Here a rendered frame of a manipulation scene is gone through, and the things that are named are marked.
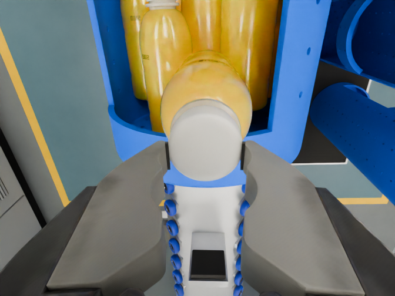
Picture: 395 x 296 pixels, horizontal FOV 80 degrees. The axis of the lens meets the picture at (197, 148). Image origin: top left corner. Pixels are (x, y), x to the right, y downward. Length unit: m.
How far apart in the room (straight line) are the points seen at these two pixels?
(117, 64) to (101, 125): 1.34
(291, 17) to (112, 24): 0.25
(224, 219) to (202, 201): 0.09
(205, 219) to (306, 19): 0.60
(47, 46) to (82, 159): 0.76
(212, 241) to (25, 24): 1.51
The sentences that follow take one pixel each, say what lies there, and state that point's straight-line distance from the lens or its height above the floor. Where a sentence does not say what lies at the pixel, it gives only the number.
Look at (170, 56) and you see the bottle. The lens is 0.31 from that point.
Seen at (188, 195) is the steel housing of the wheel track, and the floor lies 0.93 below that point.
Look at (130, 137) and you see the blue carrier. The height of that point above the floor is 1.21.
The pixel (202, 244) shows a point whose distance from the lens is 0.75.
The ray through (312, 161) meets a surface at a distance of 1.65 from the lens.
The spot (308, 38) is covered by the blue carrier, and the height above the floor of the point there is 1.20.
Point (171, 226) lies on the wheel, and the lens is 0.69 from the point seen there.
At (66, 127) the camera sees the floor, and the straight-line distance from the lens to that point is 1.84.
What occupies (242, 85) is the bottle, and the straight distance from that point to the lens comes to 0.16.
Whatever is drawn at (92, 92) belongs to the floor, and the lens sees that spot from 1.66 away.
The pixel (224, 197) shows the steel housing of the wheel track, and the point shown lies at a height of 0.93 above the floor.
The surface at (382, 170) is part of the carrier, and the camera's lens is 0.98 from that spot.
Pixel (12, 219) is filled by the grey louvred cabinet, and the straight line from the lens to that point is 2.17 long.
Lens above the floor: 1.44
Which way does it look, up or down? 61 degrees down
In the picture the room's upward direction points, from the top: 175 degrees counter-clockwise
